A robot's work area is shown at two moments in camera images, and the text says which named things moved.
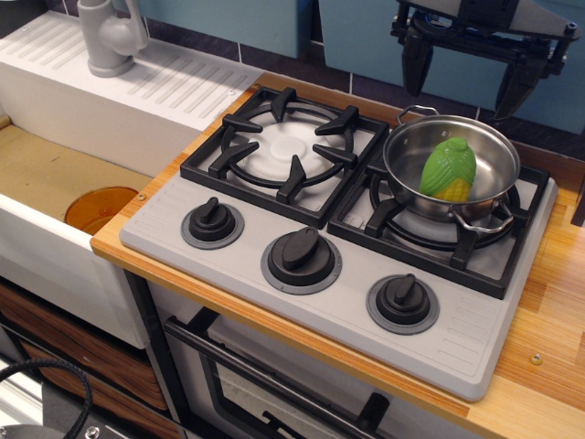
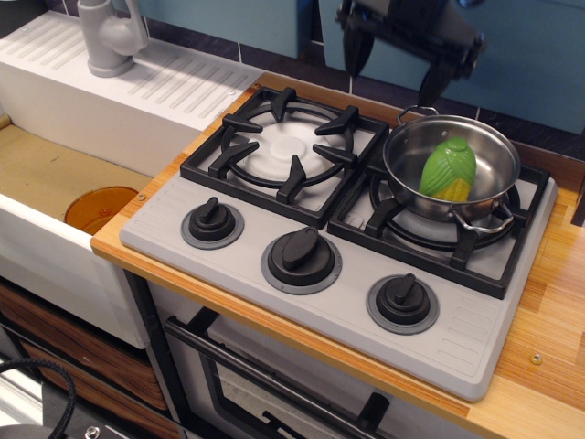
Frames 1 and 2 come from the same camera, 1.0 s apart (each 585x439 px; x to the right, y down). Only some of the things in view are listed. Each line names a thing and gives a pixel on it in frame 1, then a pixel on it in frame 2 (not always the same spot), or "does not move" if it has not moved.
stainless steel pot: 420,130 does not move
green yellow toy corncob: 449,170 does not move
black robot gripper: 524,31 -> 436,27
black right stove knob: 402,305 does not move
